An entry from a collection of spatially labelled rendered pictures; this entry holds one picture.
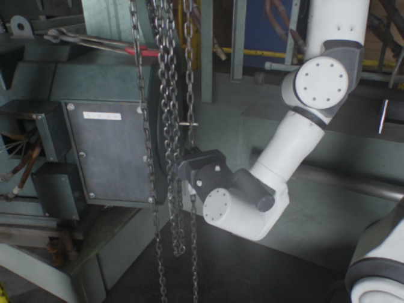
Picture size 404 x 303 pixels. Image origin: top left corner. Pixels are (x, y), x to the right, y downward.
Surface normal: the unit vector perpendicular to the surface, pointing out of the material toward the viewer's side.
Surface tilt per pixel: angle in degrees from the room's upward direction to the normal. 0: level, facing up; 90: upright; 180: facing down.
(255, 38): 90
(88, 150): 90
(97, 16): 90
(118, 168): 90
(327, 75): 66
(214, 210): 50
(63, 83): 45
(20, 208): 62
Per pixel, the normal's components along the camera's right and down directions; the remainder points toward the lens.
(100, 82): -0.10, -0.26
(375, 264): -0.70, -0.36
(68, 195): -0.13, 0.49
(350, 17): -0.05, 0.11
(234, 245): 0.00, -0.87
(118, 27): -0.45, 0.45
